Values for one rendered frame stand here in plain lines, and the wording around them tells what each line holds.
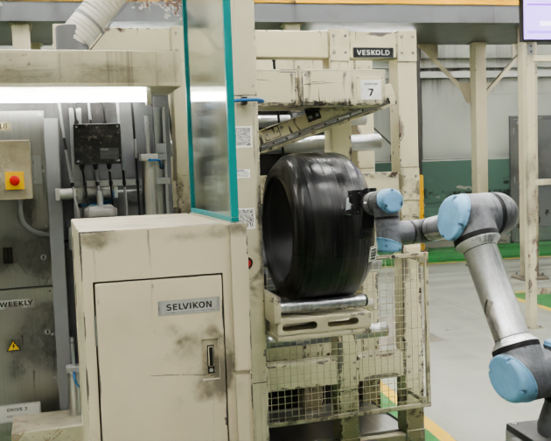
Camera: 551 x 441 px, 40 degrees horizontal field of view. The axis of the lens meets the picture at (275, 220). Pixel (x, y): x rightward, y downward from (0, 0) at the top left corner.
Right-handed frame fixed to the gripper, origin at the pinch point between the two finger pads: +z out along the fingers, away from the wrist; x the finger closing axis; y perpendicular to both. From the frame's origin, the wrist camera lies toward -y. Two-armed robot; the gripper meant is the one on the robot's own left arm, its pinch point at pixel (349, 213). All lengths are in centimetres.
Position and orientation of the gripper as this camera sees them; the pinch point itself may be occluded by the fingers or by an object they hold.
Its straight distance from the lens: 263.7
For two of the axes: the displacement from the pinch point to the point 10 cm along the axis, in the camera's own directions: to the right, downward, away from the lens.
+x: -9.6, 0.5, -2.8
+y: -0.6, -10.0, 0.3
